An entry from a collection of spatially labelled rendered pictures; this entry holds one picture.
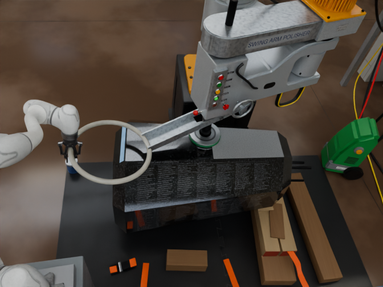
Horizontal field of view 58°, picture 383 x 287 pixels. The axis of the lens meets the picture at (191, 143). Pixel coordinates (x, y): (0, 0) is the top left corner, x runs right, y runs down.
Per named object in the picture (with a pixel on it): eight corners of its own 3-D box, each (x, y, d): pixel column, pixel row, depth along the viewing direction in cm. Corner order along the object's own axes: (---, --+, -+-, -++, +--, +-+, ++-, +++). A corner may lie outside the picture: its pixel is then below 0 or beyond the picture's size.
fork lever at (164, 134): (234, 92, 235) (234, 87, 231) (249, 112, 225) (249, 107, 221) (141, 134, 225) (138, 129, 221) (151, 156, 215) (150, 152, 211)
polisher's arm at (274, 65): (294, 77, 254) (321, 16, 216) (313, 98, 242) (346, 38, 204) (206, 100, 229) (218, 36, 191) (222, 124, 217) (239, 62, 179)
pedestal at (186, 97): (167, 109, 365) (172, 51, 308) (228, 109, 376) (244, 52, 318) (173, 160, 326) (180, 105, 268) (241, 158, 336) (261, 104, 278)
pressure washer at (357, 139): (353, 153, 356) (402, 90, 288) (358, 181, 334) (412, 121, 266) (318, 147, 356) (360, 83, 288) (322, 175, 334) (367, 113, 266)
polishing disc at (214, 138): (215, 150, 232) (215, 148, 231) (185, 139, 235) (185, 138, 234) (223, 127, 245) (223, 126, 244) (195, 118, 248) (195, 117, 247)
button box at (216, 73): (217, 105, 203) (226, 66, 181) (219, 107, 202) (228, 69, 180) (204, 107, 200) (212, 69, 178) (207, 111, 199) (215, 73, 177)
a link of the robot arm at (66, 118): (82, 125, 194) (60, 117, 193) (82, 105, 182) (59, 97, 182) (74, 138, 186) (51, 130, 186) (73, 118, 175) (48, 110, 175)
